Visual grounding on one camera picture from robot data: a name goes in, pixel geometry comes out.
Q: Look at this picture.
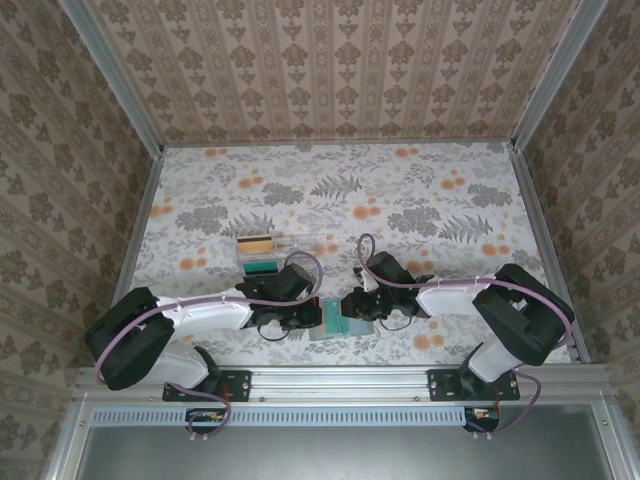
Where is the green card holder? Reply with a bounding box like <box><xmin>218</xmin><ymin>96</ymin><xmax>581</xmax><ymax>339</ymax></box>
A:
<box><xmin>308</xmin><ymin>298</ymin><xmax>374</xmax><ymax>343</ymax></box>

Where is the aluminium table back rail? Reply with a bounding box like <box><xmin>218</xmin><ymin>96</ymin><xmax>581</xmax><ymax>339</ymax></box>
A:
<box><xmin>160</xmin><ymin>138</ymin><xmax>519</xmax><ymax>150</ymax></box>

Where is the thin black right gripper cable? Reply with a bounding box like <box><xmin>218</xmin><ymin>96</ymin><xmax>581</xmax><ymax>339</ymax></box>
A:
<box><xmin>379</xmin><ymin>307</ymin><xmax>419</xmax><ymax>332</ymax></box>

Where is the orange card with black stripe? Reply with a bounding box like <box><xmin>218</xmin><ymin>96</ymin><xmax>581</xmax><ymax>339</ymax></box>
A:
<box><xmin>236</xmin><ymin>234</ymin><xmax>277</xmax><ymax>254</ymax></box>

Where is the thin black left gripper cable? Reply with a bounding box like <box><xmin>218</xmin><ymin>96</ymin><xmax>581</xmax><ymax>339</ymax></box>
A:
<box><xmin>257</xmin><ymin>319</ymin><xmax>292</xmax><ymax>344</ymax></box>

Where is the clear acrylic card organizer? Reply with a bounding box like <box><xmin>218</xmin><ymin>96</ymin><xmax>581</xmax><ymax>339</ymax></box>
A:
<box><xmin>234</xmin><ymin>230</ymin><xmax>322</xmax><ymax>282</ymax></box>

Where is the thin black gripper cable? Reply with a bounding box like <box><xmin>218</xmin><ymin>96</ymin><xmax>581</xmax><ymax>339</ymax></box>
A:
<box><xmin>379</xmin><ymin>307</ymin><xmax>419</xmax><ymax>332</ymax></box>
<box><xmin>257</xmin><ymin>319</ymin><xmax>292</xmax><ymax>344</ymax></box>

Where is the teal card silver stripe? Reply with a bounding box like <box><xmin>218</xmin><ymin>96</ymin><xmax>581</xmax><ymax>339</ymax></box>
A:
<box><xmin>322</xmin><ymin>299</ymin><xmax>347</xmax><ymax>335</ymax></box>

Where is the slotted white cable duct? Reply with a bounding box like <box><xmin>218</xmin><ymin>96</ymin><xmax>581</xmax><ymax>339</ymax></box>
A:
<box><xmin>92</xmin><ymin>408</ymin><xmax>504</xmax><ymax>428</ymax></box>

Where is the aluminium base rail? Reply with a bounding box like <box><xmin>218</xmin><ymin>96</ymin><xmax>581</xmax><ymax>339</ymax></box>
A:
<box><xmin>74</xmin><ymin>363</ymin><xmax>612</xmax><ymax>405</ymax></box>

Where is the grey metal sheet panel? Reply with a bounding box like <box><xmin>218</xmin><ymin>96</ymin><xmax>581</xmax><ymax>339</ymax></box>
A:
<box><xmin>74</xmin><ymin>424</ymin><xmax>614</xmax><ymax>480</ymax></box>

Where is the aluminium frame post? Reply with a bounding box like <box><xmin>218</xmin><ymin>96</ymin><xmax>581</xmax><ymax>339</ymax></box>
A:
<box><xmin>55</xmin><ymin>0</ymin><xmax>166</xmax><ymax>159</ymax></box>
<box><xmin>512</xmin><ymin>0</ymin><xmax>612</xmax><ymax>151</ymax></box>

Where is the aluminium table side rail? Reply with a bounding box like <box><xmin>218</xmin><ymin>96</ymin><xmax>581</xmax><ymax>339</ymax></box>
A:
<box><xmin>513</xmin><ymin>147</ymin><xmax>589</xmax><ymax>364</ymax></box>
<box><xmin>107</xmin><ymin>149</ymin><xmax>166</xmax><ymax>316</ymax></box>

